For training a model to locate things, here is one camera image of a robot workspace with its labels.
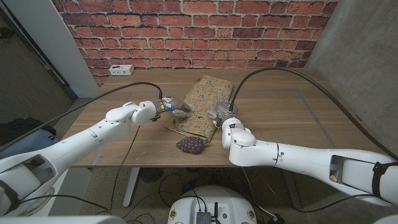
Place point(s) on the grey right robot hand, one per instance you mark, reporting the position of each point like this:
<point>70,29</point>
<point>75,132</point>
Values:
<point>222,109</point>

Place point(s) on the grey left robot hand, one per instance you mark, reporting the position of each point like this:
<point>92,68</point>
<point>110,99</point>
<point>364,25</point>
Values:
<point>177,105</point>

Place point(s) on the tan cloth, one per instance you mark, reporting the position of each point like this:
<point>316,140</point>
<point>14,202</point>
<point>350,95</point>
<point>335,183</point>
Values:
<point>202,109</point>

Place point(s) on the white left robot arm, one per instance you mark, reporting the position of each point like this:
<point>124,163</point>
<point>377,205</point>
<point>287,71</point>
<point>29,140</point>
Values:
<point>71,149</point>

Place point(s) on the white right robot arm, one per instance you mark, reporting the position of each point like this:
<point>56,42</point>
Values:
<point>311,161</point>

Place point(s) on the purple toy grapes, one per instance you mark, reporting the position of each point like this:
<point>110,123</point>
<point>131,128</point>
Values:
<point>191,144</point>

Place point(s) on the white power strip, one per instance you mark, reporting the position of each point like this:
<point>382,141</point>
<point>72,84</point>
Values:
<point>121,70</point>

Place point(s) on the black round floor object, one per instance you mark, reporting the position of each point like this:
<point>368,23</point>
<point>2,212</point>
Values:
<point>151,175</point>

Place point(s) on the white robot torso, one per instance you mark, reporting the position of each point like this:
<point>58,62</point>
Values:
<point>217,199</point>

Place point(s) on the white table leg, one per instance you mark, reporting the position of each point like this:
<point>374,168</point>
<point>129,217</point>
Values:
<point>130,186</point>

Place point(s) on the grey table leg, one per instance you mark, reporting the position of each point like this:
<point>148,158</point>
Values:
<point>292,193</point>

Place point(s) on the small grey electronics box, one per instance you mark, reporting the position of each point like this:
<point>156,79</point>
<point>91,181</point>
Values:
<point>203,218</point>

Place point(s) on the black cloth bundle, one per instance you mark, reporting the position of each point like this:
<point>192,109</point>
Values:
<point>25,126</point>

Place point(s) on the blue storage bin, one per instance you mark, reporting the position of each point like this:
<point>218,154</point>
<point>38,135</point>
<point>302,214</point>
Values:
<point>25,146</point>

